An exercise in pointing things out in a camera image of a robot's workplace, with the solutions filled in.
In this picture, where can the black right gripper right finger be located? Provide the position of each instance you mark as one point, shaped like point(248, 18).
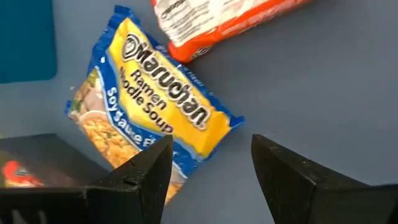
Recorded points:
point(295, 193)

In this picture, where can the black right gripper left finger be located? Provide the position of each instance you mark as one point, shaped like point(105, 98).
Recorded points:
point(136, 193)

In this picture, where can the blue soy sauce ramen pack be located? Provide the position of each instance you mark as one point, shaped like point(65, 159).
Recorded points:
point(155, 102)

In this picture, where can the orange chicken ramen pack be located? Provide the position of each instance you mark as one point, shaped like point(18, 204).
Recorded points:
point(199, 25)
point(18, 174)

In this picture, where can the translucent grey plastic bin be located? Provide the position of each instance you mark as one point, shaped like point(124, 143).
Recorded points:
point(62, 158)

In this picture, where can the teal plastic bin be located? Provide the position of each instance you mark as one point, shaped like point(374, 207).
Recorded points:
point(25, 40)

